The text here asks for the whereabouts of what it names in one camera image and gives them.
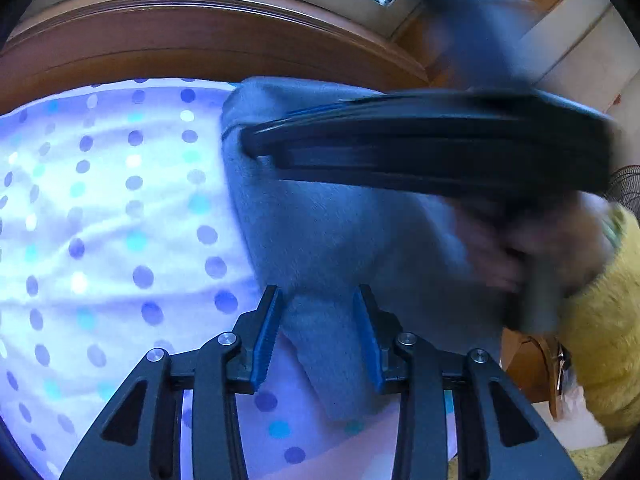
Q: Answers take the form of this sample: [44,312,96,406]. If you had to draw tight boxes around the polka-dot bed sheet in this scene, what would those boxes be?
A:
[0,76,463,480]

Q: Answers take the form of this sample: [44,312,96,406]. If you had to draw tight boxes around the grey-blue fleece pants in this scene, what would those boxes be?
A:
[220,76,506,422]

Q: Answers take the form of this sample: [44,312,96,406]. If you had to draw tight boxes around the person's right hand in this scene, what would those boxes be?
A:
[464,194,617,292]

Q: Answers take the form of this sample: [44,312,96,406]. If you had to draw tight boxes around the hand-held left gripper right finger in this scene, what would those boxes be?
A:
[351,284,584,480]

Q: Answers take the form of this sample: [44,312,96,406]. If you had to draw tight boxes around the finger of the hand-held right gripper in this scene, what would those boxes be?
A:
[284,90,452,124]
[240,119,452,182]

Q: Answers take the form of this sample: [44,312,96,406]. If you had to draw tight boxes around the electric fan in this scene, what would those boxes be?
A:
[597,165,640,208]

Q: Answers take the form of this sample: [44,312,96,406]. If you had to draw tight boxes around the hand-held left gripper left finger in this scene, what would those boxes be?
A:
[59,284,282,480]

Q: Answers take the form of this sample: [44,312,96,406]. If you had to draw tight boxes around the yellow fleece top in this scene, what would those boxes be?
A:
[570,440,640,480]

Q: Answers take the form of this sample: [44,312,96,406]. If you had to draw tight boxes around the wooden window frame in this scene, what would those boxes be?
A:
[0,0,591,116]

